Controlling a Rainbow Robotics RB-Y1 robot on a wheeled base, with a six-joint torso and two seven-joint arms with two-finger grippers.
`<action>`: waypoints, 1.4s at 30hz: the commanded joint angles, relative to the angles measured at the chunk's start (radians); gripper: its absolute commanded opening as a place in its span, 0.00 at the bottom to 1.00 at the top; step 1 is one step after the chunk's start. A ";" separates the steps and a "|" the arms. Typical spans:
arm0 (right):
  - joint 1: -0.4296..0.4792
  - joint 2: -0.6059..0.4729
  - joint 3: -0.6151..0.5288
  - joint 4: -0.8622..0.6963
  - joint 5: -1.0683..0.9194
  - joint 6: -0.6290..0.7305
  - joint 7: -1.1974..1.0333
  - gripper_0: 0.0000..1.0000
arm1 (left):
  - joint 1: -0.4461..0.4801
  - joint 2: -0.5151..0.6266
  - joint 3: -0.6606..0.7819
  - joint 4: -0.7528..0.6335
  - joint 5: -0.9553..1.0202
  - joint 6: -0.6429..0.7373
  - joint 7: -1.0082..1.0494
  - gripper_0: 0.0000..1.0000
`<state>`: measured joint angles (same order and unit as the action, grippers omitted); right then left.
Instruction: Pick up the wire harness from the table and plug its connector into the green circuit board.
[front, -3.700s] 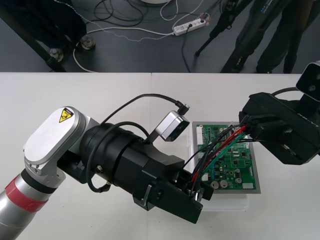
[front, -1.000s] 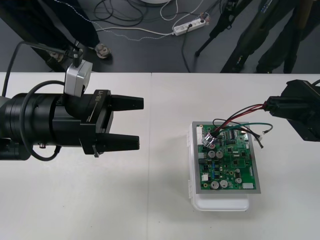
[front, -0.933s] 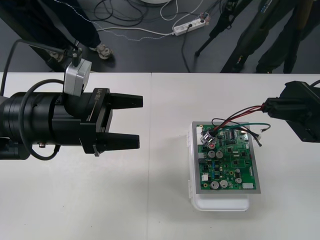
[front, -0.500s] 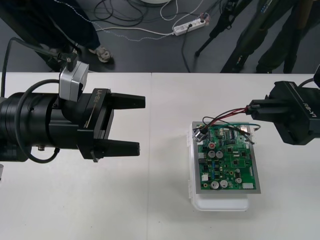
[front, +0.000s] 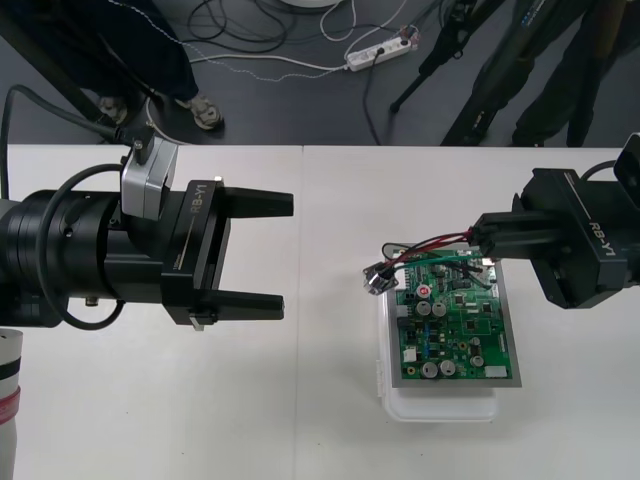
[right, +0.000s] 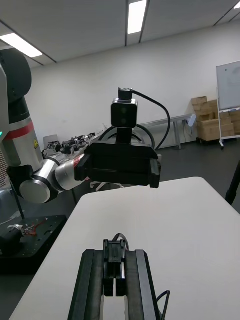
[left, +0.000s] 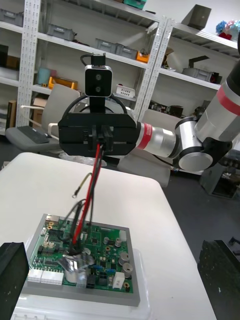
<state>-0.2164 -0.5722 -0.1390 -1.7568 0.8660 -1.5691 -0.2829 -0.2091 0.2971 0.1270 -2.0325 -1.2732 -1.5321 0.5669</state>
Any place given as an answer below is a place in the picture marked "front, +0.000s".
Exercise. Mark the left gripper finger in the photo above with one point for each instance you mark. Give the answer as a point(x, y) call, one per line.
point(260, 204)
point(250, 306)

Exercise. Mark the green circuit board grey frame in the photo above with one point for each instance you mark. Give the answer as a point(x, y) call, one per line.
point(450, 330)

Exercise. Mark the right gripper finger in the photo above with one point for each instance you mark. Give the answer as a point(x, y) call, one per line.
point(515, 222)
point(522, 247)

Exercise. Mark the white round base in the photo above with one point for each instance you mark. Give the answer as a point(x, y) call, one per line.
point(310, 3)

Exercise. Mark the milky plastic box with lid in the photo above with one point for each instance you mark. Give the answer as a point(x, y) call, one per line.
point(440, 407)

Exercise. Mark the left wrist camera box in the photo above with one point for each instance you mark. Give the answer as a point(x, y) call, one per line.
point(147, 195)

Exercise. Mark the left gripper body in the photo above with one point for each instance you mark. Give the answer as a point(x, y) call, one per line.
point(195, 250)

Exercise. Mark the white power strip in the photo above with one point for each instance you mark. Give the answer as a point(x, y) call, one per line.
point(380, 50)

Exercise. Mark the black stand leg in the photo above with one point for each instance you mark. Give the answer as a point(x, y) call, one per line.
point(65, 82)

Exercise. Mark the large black tripod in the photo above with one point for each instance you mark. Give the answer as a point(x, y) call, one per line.
point(525, 20)

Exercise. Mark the thin black tripod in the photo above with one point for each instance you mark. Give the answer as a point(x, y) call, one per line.
point(435, 50)

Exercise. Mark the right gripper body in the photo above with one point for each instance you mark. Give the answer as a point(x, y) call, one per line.
point(590, 235)

